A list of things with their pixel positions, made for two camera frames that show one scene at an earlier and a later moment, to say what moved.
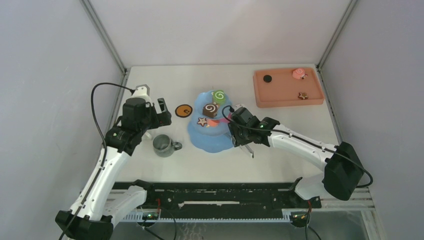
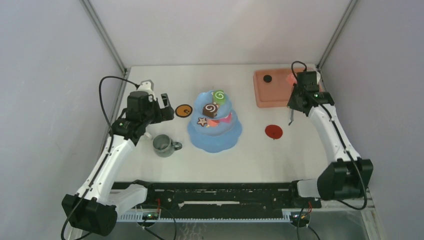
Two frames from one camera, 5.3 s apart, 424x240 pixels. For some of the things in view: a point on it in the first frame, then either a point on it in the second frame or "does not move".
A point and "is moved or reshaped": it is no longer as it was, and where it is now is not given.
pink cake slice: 213,122 does not move
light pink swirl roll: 297,73 is moved or reshaped
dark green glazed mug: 164,147 does not move
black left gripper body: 151,121 does not move
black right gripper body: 241,136 → 293,101
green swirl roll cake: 218,96 does not move
